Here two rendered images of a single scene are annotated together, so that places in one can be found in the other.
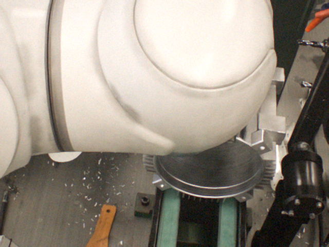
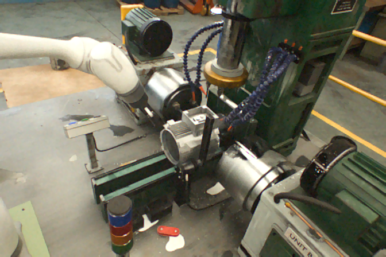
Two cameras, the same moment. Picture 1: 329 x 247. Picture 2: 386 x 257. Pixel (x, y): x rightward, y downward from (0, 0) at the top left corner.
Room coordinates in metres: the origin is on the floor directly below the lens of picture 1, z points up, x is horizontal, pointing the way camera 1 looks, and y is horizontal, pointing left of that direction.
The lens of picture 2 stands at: (-0.06, -0.78, 1.82)
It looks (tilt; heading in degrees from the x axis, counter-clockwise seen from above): 39 degrees down; 49
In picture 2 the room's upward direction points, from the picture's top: 8 degrees clockwise
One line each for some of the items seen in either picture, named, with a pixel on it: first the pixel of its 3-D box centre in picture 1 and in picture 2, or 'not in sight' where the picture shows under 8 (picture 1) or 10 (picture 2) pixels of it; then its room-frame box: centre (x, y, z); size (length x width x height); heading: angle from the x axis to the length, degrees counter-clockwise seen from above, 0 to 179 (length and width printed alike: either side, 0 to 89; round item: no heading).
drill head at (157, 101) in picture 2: not in sight; (168, 91); (0.64, 0.28, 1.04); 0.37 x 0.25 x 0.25; 89
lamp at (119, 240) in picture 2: not in sight; (121, 230); (0.09, -0.37, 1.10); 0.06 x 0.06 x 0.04
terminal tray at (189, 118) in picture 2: not in sight; (199, 121); (0.57, -0.08, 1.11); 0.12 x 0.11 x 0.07; 178
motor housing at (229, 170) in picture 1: (213, 115); (189, 139); (0.53, -0.08, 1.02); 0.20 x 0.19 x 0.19; 178
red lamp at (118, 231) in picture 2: not in sight; (120, 221); (0.09, -0.37, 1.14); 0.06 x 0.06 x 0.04
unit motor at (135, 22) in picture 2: not in sight; (138, 50); (0.61, 0.56, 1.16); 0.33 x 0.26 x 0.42; 89
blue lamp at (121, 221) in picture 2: not in sight; (119, 211); (0.09, -0.37, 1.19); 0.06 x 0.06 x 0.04
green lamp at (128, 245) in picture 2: not in sight; (122, 239); (0.09, -0.37, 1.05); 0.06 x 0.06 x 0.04
